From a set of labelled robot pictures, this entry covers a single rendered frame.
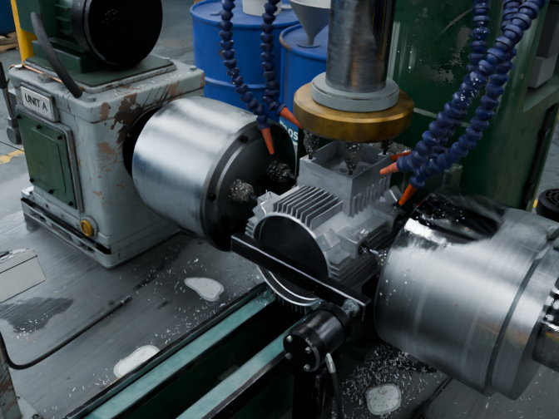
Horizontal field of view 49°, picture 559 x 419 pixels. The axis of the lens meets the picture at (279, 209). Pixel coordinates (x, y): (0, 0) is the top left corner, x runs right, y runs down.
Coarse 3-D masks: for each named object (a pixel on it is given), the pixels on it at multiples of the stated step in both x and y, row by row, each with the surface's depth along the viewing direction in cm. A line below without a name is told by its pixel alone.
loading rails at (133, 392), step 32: (256, 288) 102; (224, 320) 96; (256, 320) 99; (288, 320) 107; (352, 320) 103; (160, 352) 88; (192, 352) 90; (224, 352) 95; (256, 352) 102; (352, 352) 106; (128, 384) 84; (160, 384) 85; (192, 384) 91; (224, 384) 85; (256, 384) 85; (288, 384) 93; (64, 416) 78; (96, 416) 80; (128, 416) 82; (160, 416) 87; (192, 416) 80; (224, 416) 81; (256, 416) 88
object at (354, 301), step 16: (240, 240) 96; (256, 240) 96; (256, 256) 94; (272, 256) 92; (272, 272) 93; (288, 272) 91; (304, 272) 89; (304, 288) 90; (320, 288) 88; (336, 288) 86; (336, 304) 87; (352, 304) 84; (368, 304) 84
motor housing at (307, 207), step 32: (288, 192) 102; (320, 192) 94; (256, 224) 96; (288, 224) 104; (320, 224) 90; (352, 224) 93; (384, 224) 96; (288, 256) 104; (320, 256) 107; (288, 288) 100
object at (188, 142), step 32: (192, 96) 112; (160, 128) 106; (192, 128) 103; (224, 128) 101; (256, 128) 103; (160, 160) 104; (192, 160) 100; (224, 160) 99; (256, 160) 105; (288, 160) 113; (160, 192) 105; (192, 192) 100; (224, 192) 101; (256, 192) 109; (192, 224) 103; (224, 224) 105
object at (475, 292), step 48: (432, 192) 83; (432, 240) 78; (480, 240) 76; (528, 240) 74; (384, 288) 80; (432, 288) 76; (480, 288) 73; (528, 288) 72; (384, 336) 85; (432, 336) 77; (480, 336) 73; (528, 336) 71; (480, 384) 76; (528, 384) 85
